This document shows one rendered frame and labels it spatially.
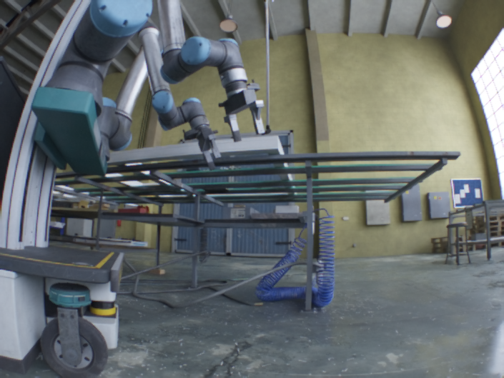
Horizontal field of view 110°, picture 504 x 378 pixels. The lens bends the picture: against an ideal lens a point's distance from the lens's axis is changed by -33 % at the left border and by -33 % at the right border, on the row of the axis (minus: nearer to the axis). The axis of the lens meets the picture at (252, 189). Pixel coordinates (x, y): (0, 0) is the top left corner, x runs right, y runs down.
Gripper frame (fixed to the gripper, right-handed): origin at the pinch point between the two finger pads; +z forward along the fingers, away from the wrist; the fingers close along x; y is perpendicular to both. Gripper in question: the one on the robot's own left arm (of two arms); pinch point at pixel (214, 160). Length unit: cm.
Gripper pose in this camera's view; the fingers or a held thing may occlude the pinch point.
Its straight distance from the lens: 119.9
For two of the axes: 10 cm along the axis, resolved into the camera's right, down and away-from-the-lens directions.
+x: -3.0, 3.1, 9.0
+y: 8.7, -3.1, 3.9
